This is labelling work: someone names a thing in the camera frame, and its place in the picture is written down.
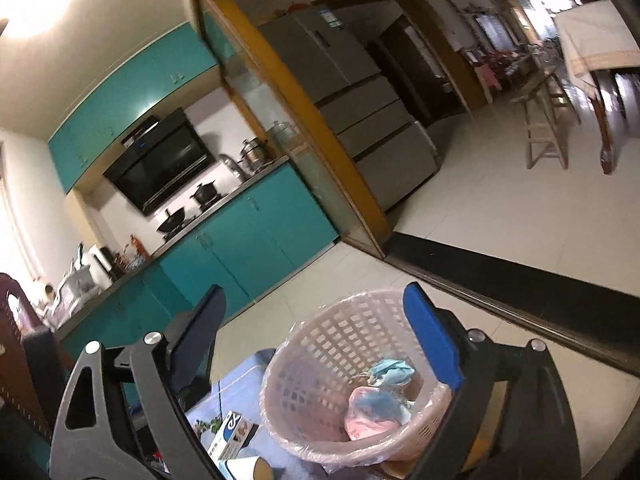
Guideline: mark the clear plastic basket liner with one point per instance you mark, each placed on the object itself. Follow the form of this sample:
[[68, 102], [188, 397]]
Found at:
[[280, 440]]

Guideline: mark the white tablecloth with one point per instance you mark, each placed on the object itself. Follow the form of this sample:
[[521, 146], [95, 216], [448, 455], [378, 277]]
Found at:
[[600, 35]]

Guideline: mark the grey refrigerator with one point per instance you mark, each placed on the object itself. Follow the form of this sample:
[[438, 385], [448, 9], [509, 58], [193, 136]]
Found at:
[[370, 130]]

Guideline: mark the blue and white box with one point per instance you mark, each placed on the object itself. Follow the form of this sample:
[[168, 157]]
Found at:
[[232, 432]]

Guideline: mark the black cooking pot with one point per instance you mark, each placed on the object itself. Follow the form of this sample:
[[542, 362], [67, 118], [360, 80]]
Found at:
[[205, 196]]

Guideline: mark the wood framed glass door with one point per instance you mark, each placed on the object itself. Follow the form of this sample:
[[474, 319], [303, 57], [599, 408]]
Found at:
[[280, 120]]

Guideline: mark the brown bottle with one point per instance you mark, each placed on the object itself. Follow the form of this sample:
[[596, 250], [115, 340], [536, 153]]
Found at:
[[136, 249]]

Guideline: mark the white dish rack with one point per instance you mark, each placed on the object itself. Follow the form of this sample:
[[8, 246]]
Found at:
[[75, 287]]

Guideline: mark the pink hanging cloth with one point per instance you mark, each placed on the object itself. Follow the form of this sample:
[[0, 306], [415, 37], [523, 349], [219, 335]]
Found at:
[[487, 77]]

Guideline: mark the pink plastic bag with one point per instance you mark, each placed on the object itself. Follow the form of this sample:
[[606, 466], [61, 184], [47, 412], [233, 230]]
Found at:
[[365, 425]]

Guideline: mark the teal wall cabinets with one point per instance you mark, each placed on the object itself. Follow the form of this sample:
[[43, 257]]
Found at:
[[125, 105]]

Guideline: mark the steel stock pot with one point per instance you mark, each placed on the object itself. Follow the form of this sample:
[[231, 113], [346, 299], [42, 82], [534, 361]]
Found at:
[[255, 156]]

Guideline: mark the carved wooden chair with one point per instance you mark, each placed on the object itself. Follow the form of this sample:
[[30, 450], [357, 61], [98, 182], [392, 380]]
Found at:
[[30, 375]]

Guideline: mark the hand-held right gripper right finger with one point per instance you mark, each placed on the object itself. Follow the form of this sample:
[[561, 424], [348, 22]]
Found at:
[[435, 340]]

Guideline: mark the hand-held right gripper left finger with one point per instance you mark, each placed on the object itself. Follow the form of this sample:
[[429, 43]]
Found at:
[[192, 345]]

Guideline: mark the blue checked tablecloth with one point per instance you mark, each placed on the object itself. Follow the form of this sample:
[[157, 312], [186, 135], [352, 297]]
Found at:
[[240, 390]]

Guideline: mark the pink plastic waste basket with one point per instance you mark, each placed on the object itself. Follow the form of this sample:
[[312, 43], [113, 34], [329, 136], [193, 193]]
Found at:
[[325, 350]]

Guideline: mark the teal base cabinets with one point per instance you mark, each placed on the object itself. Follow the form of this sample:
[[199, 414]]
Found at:
[[260, 230]]

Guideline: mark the wooden dining table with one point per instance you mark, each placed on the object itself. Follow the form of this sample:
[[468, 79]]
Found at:
[[607, 125]]

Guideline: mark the black range hood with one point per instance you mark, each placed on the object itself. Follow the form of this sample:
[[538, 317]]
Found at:
[[160, 170]]

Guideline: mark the blue banded paper cup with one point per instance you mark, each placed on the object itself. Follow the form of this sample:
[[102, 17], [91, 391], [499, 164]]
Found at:
[[245, 467]]

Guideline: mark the blue face mask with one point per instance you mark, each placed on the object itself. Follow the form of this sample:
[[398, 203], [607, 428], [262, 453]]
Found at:
[[390, 370], [382, 405]]

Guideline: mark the wooden stool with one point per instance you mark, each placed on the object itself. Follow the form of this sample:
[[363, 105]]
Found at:
[[540, 135]]

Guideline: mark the steel pot lid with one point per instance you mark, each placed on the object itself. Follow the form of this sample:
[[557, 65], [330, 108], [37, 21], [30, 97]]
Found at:
[[232, 166]]

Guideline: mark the black wok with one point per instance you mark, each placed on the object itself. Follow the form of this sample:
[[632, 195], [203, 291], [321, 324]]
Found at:
[[172, 222]]

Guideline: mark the white kettle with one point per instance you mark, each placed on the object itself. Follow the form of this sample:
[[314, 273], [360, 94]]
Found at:
[[95, 262]]

